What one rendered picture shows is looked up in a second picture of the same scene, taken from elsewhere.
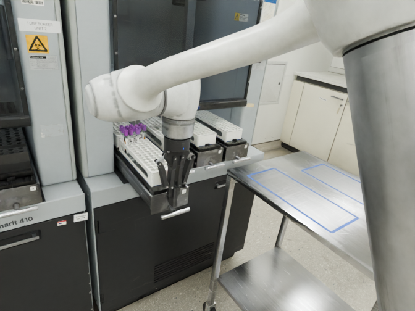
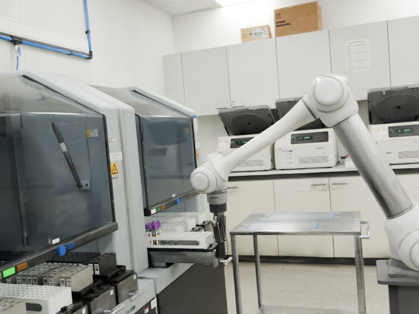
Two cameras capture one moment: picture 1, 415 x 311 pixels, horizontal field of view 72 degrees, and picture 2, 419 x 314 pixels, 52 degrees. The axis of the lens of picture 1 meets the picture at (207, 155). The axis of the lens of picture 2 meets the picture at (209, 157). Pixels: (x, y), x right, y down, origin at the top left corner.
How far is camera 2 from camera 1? 132 cm
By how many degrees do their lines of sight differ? 38
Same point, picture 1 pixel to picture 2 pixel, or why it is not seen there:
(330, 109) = not seen: hidden behind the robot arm
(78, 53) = (128, 171)
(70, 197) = (148, 284)
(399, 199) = (361, 149)
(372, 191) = (355, 152)
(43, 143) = (118, 245)
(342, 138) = (232, 223)
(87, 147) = (136, 245)
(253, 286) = not seen: outside the picture
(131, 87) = (222, 167)
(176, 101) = not seen: hidden behind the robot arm
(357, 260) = (337, 230)
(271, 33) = (280, 128)
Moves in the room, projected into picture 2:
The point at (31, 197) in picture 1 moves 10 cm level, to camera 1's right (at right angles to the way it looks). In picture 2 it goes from (134, 285) to (158, 278)
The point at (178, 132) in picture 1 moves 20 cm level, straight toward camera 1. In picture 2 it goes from (224, 197) to (258, 200)
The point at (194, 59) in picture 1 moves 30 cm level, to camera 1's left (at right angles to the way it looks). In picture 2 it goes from (254, 145) to (186, 152)
